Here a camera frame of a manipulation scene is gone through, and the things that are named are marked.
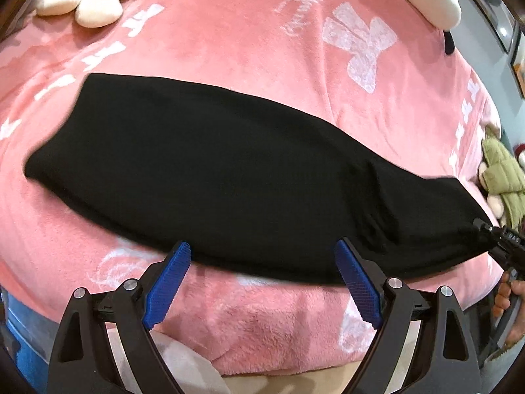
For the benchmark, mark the framed wall picture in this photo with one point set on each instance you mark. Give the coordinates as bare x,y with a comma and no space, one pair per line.
486,4
519,65

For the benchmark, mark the person's right hand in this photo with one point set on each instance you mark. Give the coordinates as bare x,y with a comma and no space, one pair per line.
517,299

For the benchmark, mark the blue cloth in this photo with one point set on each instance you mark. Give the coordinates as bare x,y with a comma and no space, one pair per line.
24,332

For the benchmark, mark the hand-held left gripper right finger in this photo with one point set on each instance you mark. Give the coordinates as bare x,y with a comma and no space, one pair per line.
359,285

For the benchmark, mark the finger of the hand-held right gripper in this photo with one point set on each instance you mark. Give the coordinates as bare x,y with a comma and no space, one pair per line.
506,240

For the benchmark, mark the green plush toy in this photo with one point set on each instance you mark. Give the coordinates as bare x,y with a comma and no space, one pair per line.
502,172

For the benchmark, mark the black pants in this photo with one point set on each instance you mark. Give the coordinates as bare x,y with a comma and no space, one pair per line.
213,180

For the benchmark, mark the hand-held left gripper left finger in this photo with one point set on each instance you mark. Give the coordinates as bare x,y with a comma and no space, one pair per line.
168,283

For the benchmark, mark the pink printed blanket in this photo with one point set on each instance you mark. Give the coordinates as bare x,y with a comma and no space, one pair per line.
229,41

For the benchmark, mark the white cloth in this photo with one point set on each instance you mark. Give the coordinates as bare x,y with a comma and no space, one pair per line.
184,365

